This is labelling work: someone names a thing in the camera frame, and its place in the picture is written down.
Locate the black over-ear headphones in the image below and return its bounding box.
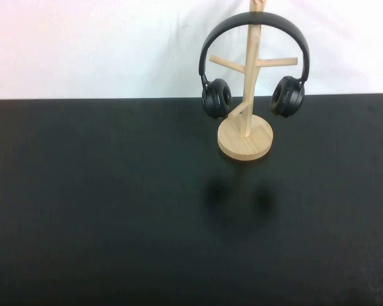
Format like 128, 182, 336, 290
198, 10, 309, 119

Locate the wooden headphone stand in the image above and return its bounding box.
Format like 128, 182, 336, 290
209, 0, 298, 162

